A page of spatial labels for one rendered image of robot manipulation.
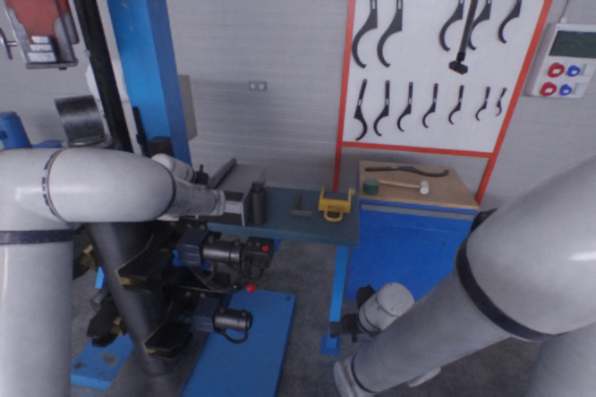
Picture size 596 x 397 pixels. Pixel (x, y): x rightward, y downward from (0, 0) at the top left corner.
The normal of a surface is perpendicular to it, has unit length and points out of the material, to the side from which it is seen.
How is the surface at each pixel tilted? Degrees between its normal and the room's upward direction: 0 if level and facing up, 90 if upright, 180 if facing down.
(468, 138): 90
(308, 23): 90
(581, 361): 90
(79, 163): 32
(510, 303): 98
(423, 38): 90
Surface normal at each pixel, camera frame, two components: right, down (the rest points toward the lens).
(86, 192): 0.31, 0.18
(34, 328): 0.72, -0.04
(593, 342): -0.92, 0.18
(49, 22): 0.49, 0.45
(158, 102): -0.16, 0.49
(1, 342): 0.24, -0.06
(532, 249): -0.84, -0.11
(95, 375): 0.02, -0.86
